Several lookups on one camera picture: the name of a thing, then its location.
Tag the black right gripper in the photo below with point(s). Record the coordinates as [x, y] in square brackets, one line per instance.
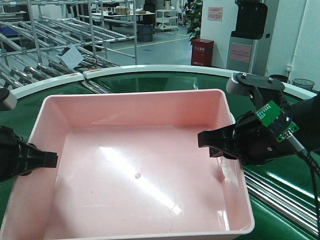
[253, 143]

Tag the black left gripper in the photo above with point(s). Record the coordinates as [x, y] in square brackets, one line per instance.
[21, 159]

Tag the pink plastic bin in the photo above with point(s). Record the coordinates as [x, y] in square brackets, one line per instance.
[129, 167]

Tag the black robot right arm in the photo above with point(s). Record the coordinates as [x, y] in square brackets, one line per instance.
[306, 114]

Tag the white shelf cart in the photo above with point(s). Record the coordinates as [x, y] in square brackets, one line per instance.
[166, 20]

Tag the green circuit board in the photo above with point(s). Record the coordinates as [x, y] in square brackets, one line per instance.
[277, 121]

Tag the white outer conveyor rim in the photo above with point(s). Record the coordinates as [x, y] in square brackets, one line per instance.
[32, 88]

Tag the green conveyor belt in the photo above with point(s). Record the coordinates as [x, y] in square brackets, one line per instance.
[269, 224]

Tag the red fire extinguisher cabinet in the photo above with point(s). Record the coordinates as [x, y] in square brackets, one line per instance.
[202, 52]

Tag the mesh waste basket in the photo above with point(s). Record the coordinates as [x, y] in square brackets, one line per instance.
[305, 84]

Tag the steel conveyor rollers right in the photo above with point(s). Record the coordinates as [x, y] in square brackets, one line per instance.
[280, 196]

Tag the white control box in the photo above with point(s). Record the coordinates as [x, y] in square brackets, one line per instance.
[70, 57]

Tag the metal roller rack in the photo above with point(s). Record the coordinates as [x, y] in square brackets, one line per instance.
[43, 28]

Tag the dark grey crate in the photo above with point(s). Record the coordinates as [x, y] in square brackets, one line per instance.
[144, 32]

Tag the green potted plant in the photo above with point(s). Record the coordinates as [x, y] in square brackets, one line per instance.
[194, 18]

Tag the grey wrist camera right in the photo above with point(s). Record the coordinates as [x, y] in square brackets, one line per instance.
[241, 83]

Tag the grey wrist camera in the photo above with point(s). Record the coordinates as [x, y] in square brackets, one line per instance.
[8, 101]
[241, 83]

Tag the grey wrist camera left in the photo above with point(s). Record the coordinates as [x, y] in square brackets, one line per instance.
[8, 101]

